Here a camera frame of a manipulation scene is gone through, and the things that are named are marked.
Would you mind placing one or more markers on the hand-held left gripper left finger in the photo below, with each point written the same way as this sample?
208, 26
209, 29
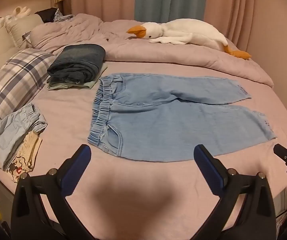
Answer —
76, 170

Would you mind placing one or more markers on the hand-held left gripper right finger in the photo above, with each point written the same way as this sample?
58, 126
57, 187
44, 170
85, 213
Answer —
208, 170

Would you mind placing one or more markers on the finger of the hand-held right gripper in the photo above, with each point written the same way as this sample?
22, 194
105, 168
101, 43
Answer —
281, 152

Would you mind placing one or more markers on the light blue denim pants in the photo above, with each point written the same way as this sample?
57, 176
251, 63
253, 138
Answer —
158, 120

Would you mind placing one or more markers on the pink bed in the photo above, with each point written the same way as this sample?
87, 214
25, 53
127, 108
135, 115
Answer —
71, 120

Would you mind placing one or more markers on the cartoon printed cloth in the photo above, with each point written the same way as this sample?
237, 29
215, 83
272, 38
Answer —
26, 156

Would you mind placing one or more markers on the folded light blue shorts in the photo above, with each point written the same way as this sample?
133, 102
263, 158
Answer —
8, 135

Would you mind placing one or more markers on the folded pale green cloth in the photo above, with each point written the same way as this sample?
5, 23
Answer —
91, 85

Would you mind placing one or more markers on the plaid pillow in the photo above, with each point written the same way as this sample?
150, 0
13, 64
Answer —
13, 80

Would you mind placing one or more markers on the folded dark blue jeans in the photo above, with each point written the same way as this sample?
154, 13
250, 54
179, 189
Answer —
79, 60

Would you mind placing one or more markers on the pink duvet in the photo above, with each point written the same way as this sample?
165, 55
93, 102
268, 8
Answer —
133, 50

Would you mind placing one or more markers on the white goose plush toy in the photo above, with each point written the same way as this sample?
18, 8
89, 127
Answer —
183, 30

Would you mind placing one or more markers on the beige pillow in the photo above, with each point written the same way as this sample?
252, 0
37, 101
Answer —
21, 27

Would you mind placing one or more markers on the blue plaid shirt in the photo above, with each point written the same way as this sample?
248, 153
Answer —
62, 17

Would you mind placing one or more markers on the dark garment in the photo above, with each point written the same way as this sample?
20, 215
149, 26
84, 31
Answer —
47, 15

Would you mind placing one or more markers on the blue curtain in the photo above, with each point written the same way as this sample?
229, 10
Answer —
168, 0

